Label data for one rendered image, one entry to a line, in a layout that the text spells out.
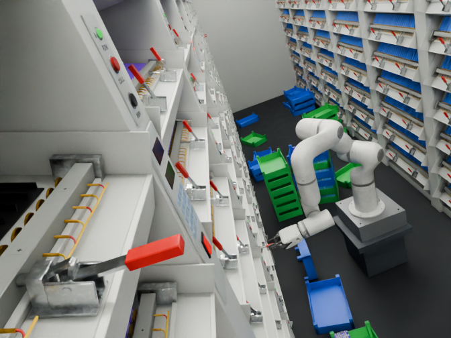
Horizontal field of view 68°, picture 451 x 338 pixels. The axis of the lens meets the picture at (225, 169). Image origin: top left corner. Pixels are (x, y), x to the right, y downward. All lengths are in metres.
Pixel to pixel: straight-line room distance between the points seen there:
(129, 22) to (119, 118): 0.71
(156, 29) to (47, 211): 0.82
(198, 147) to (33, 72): 0.61
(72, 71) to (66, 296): 0.22
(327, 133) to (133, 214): 1.20
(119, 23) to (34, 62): 0.70
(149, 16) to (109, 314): 0.91
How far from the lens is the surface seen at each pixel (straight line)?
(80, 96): 0.37
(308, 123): 1.52
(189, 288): 0.49
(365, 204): 1.98
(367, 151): 1.78
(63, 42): 0.37
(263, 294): 1.26
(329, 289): 2.18
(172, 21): 1.75
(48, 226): 0.28
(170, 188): 0.42
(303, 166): 1.44
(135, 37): 1.06
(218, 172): 1.16
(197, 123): 1.09
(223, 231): 0.91
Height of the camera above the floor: 1.66
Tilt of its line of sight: 26 degrees down
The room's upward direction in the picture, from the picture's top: 22 degrees counter-clockwise
